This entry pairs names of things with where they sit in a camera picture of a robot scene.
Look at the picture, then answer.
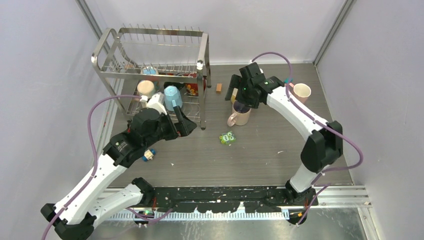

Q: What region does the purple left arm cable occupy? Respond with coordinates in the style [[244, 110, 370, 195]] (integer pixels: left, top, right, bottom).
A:
[[40, 95, 177, 240]]

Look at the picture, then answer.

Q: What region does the light blue mug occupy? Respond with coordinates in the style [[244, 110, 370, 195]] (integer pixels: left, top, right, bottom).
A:
[[163, 85, 183, 112]]

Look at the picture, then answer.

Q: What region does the pale pink marbled mug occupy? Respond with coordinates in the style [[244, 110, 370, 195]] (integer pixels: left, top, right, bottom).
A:
[[226, 100, 252, 127]]

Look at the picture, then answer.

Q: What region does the pink faceted mug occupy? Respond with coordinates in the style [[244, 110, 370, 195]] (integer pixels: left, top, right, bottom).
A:
[[289, 82, 312, 104]]

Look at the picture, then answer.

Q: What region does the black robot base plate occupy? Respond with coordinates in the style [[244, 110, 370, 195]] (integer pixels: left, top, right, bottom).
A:
[[136, 186, 316, 214]]

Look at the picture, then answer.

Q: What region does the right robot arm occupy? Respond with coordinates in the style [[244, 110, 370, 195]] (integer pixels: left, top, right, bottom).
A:
[[225, 62, 343, 206]]

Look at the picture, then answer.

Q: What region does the steel two-tier dish rack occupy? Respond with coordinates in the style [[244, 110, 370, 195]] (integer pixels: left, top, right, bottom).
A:
[[91, 24, 212, 130]]

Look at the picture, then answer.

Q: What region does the yellow cup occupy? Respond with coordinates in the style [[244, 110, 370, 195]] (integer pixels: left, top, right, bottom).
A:
[[230, 88, 238, 104]]

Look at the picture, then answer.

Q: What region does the green owl toy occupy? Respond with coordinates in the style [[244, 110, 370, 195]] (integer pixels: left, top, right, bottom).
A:
[[219, 131, 237, 145]]

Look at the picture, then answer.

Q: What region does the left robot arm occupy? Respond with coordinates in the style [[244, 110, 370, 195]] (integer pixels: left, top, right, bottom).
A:
[[40, 106, 197, 240]]

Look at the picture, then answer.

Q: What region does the beige patterned mug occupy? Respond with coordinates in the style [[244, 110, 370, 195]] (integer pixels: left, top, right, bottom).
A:
[[136, 80, 156, 108]]

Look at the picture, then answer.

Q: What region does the colourful brick toy car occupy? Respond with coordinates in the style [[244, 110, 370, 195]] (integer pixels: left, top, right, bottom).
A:
[[141, 148, 156, 162]]

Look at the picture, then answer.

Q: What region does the small teal block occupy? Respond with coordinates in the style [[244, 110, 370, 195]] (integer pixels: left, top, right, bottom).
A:
[[284, 77, 294, 84]]

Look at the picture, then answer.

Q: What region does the small wooden block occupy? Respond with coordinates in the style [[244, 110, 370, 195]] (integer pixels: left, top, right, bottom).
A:
[[215, 83, 222, 94]]

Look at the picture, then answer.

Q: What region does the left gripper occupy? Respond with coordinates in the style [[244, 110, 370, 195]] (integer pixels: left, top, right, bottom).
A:
[[143, 105, 196, 148]]

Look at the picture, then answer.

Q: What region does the blue patterned mug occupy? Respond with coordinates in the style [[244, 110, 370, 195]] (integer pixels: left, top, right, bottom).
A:
[[140, 66, 159, 75]]

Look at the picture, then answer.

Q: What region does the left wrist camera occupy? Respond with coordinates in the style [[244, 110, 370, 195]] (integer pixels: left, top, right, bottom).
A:
[[139, 92, 168, 115]]

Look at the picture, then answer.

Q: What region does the black cup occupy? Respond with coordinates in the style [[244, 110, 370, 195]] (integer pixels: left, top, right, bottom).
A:
[[163, 82, 185, 91]]

